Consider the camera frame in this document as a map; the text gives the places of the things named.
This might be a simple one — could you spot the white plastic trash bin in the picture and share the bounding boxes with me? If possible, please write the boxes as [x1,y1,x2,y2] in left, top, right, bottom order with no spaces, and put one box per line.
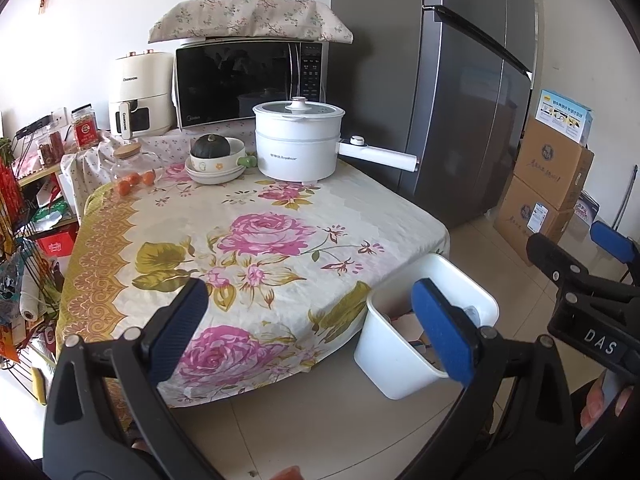
[354,254,499,400]

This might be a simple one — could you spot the person's right hand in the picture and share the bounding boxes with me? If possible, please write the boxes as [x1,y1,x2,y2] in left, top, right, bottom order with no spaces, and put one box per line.
[579,368,637,428]

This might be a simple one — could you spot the lower cardboard box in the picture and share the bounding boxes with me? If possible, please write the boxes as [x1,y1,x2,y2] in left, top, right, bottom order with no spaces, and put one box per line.
[494,177,574,266]

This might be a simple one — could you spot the cardboard box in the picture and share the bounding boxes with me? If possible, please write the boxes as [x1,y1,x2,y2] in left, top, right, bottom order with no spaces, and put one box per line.
[514,119,594,211]
[494,177,574,266]

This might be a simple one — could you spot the upper cardboard box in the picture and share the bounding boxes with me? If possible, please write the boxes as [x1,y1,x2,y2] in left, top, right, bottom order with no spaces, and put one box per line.
[514,119,594,211]

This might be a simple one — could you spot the blue white box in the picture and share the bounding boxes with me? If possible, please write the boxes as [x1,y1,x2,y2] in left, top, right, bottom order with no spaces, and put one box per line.
[535,90,592,148]

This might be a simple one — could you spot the floral tablecloth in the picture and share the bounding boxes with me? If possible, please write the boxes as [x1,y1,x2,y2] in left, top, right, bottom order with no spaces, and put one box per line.
[56,164,450,408]

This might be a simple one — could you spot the small orange tangerine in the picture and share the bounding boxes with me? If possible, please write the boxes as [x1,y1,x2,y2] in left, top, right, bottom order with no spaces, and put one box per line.
[115,179,131,196]

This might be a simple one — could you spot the stacked white plates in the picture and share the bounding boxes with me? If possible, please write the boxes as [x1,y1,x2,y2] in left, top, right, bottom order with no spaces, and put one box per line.
[184,159,245,185]

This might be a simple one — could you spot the glass jar with wooden lid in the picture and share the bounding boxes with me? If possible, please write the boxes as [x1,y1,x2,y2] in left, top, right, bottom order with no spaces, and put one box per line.
[111,142,162,182]

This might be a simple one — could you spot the green ceramic cup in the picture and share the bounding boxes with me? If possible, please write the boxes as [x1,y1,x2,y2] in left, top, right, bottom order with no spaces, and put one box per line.
[236,155,257,168]

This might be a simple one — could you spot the green kabocha squash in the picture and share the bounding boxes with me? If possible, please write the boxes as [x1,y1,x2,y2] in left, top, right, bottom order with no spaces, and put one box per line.
[191,134,231,159]

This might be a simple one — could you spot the white floral bowl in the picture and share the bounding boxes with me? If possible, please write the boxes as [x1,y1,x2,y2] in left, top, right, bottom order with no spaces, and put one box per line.
[188,138,248,172]

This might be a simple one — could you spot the white air fryer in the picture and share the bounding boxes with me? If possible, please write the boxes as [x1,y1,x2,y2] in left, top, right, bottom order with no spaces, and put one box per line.
[108,50,176,140]

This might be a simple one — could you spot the red label spice jar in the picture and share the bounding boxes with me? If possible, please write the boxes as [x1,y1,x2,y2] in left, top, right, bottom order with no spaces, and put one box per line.
[72,104,101,150]

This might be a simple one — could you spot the white electric cooking pot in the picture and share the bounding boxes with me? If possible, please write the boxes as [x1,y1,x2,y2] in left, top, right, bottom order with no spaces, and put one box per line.
[253,96,419,183]

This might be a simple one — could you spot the grey refrigerator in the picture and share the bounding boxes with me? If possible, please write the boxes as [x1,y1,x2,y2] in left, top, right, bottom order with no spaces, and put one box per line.
[326,0,535,228]

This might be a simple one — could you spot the black microwave oven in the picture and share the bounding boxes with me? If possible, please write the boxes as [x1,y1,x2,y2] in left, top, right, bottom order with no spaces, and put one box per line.
[174,38,326,129]

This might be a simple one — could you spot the floral microwave cover cloth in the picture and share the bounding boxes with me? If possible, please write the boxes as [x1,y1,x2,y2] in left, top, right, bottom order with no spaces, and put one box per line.
[149,0,354,44]

